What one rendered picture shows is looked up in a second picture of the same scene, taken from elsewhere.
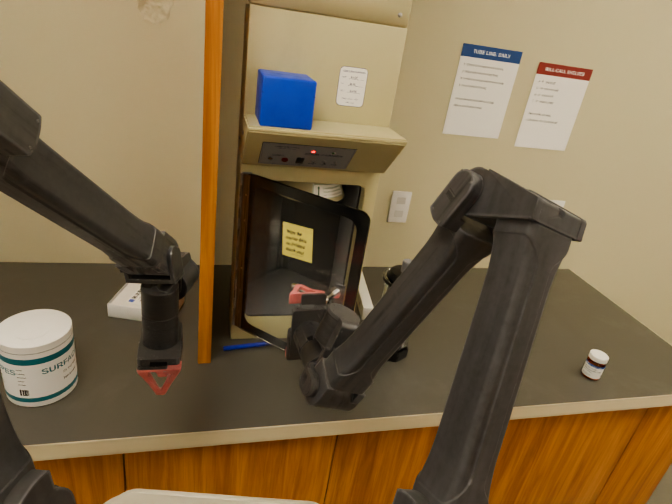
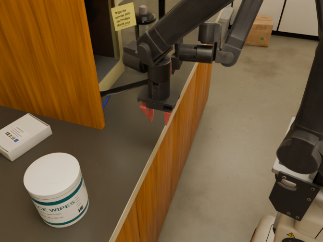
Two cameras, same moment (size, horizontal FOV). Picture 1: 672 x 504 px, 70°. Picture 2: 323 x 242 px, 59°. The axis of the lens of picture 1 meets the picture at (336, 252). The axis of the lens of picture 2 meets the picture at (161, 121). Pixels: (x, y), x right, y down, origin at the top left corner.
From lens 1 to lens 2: 81 cm
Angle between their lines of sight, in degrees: 47
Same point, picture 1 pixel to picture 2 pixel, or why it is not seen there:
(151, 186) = not seen: outside the picture
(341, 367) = (242, 37)
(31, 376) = (81, 194)
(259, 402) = not seen: hidden behind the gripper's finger
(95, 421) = (120, 183)
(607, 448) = not seen: hidden behind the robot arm
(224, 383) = (127, 123)
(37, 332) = (61, 170)
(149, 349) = (167, 99)
